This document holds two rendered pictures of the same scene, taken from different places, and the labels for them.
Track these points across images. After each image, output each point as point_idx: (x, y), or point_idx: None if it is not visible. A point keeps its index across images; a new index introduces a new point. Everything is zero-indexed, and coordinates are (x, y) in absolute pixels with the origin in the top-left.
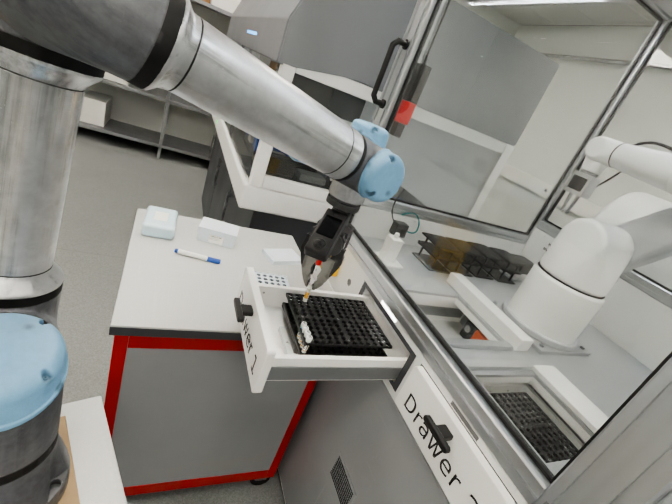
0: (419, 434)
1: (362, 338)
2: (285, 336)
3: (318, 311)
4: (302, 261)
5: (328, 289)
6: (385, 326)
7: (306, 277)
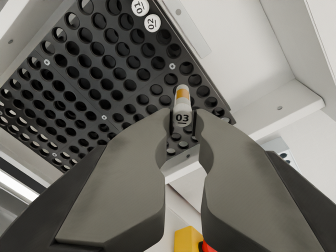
0: None
1: (32, 92)
2: (188, 29)
3: (150, 113)
4: (274, 161)
5: (179, 209)
6: (38, 165)
7: (208, 117)
